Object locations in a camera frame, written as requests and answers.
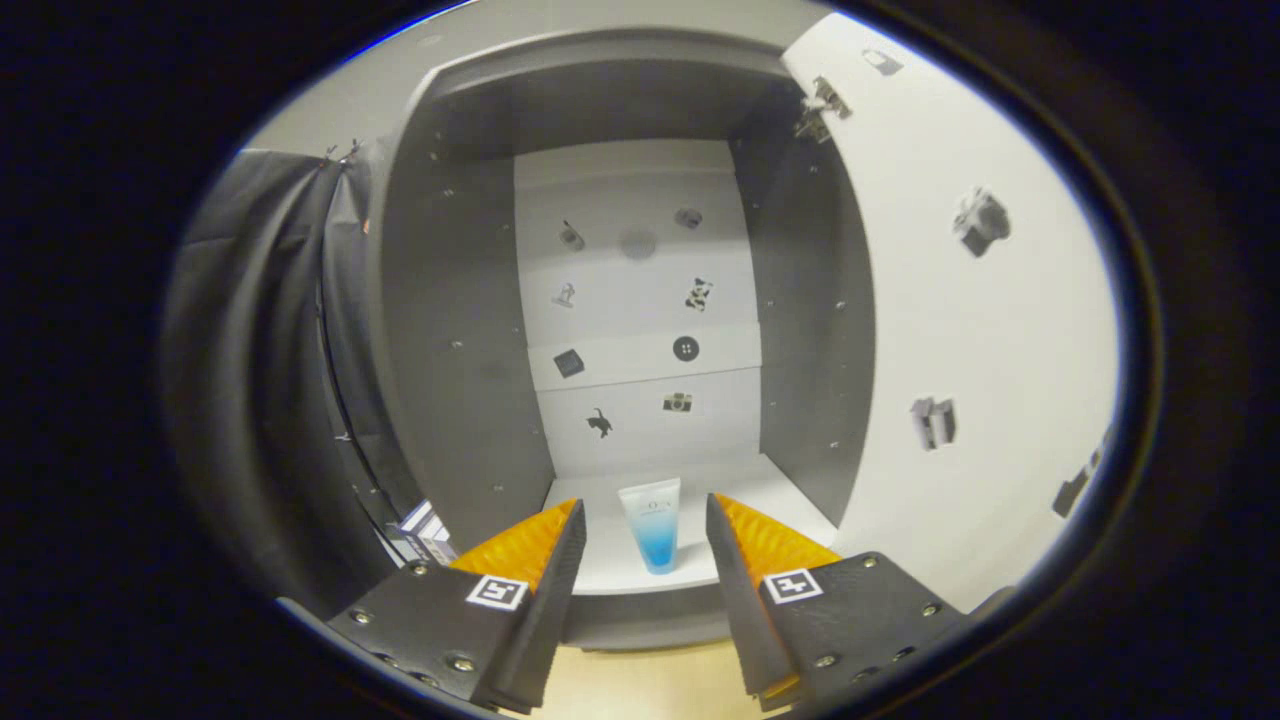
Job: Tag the white cabinet door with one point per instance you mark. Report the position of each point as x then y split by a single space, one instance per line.
950 330

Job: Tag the metal door hinge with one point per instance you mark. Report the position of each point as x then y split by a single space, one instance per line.
825 100

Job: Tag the black backdrop cloth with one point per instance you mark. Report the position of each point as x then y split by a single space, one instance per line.
260 380

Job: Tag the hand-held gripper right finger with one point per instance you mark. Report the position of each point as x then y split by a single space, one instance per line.
745 620

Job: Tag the blue and white tube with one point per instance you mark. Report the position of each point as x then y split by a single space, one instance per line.
655 530

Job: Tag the grey cabinet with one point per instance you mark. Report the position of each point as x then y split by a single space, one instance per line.
450 300

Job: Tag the white spine book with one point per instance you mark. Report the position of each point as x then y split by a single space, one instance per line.
440 545

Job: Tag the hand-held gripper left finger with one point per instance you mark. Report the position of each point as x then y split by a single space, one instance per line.
545 620

